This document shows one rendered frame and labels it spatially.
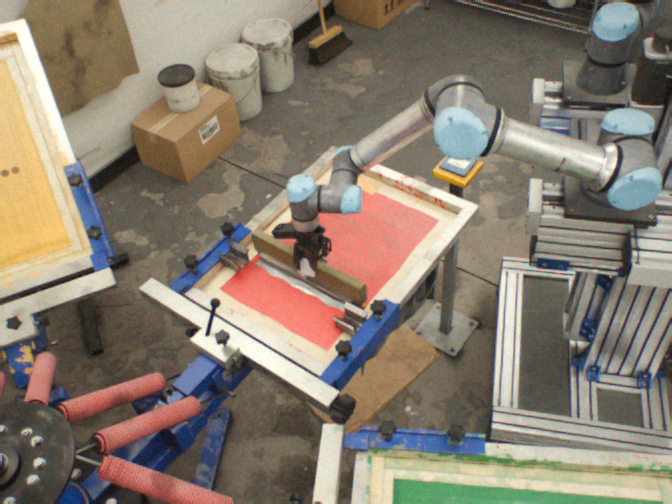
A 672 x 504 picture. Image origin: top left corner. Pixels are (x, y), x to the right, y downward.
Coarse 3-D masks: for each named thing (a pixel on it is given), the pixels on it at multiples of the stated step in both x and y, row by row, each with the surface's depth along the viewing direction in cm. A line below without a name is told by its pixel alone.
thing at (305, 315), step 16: (384, 208) 225; (400, 208) 225; (400, 224) 220; (416, 224) 219; (432, 224) 219; (416, 240) 214; (400, 256) 210; (384, 272) 206; (368, 288) 203; (288, 304) 201; (304, 304) 200; (320, 304) 200; (288, 320) 197; (304, 320) 196; (320, 320) 196; (304, 336) 193; (320, 336) 192; (336, 336) 192
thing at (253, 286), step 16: (368, 208) 226; (288, 240) 218; (256, 256) 215; (240, 272) 211; (256, 272) 210; (224, 288) 207; (240, 288) 206; (256, 288) 206; (272, 288) 205; (288, 288) 205; (256, 304) 202; (272, 304) 201
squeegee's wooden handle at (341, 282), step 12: (264, 240) 205; (276, 240) 205; (264, 252) 210; (276, 252) 205; (288, 252) 201; (288, 264) 206; (324, 264) 197; (324, 276) 197; (336, 276) 194; (348, 276) 193; (336, 288) 197; (348, 288) 193; (360, 288) 190; (360, 300) 193
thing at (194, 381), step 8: (200, 360) 179; (208, 360) 179; (192, 368) 178; (200, 368) 177; (208, 368) 177; (216, 368) 178; (224, 368) 181; (184, 376) 176; (192, 376) 176; (200, 376) 176; (208, 376) 177; (176, 384) 175; (184, 384) 174; (192, 384) 174; (200, 384) 175; (208, 384) 178; (184, 392) 173; (192, 392) 173; (200, 392) 177
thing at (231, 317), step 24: (312, 168) 236; (384, 168) 233; (408, 192) 229; (432, 192) 223; (264, 216) 222; (456, 216) 215; (216, 264) 209; (432, 264) 204; (192, 288) 203; (408, 288) 197; (216, 312) 196; (264, 336) 189; (288, 360) 185; (312, 360) 183
